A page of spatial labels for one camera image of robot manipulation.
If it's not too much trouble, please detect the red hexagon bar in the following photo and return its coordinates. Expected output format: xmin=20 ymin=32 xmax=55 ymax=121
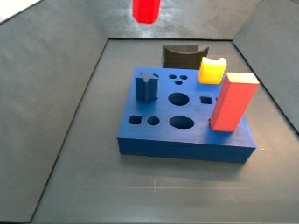
xmin=132 ymin=0 xmax=162 ymax=24

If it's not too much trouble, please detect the blue shape sorter block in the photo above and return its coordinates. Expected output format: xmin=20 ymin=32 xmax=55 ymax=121
xmin=118 ymin=67 xmax=256 ymax=163

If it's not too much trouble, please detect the dark blue star peg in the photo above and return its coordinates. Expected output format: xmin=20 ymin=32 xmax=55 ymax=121
xmin=135 ymin=71 xmax=159 ymax=103

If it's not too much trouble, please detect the black curved stand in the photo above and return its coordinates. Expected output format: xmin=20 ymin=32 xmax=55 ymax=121
xmin=163 ymin=45 xmax=210 ymax=70

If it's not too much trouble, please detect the yellow arch-notched block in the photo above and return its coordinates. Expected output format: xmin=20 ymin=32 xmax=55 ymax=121
xmin=199 ymin=57 xmax=227 ymax=85

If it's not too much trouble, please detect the red rectangular block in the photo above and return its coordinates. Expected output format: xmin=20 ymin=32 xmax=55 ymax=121
xmin=210 ymin=73 xmax=259 ymax=132

